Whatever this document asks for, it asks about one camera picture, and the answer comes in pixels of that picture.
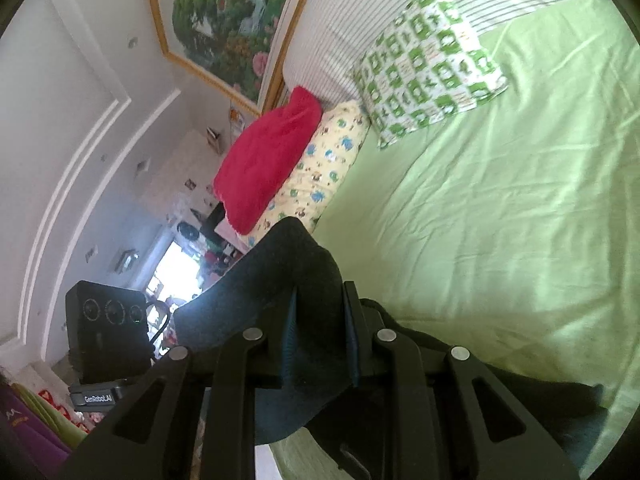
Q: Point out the gold framed landscape painting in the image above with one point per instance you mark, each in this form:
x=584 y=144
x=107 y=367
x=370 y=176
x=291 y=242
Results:
x=225 y=15

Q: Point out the black pants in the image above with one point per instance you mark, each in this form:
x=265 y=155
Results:
x=280 y=270

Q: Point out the purple garment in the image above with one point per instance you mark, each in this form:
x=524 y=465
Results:
x=30 y=430

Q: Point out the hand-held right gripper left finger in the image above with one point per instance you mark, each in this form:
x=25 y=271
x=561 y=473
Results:
x=235 y=400

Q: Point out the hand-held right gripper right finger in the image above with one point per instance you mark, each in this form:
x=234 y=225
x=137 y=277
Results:
x=420 y=400

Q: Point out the white striped headboard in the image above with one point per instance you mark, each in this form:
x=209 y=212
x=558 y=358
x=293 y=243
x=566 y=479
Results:
x=340 y=25

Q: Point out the small wall photo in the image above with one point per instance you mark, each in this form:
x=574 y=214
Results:
x=214 y=138

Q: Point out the small wall sticker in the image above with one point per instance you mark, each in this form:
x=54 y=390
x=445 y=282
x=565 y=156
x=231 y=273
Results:
x=236 y=120

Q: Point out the green checked pillow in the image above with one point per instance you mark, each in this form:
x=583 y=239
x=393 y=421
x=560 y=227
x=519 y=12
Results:
x=425 y=60

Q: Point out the red pillow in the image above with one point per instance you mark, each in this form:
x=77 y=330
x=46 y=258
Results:
x=265 y=160

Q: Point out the black framed pink picture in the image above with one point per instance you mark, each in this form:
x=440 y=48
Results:
x=217 y=220

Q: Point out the yellow printed pillow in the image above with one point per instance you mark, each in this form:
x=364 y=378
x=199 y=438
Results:
x=320 y=170

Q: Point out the bright window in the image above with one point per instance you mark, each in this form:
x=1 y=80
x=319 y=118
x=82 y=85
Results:
x=172 y=270

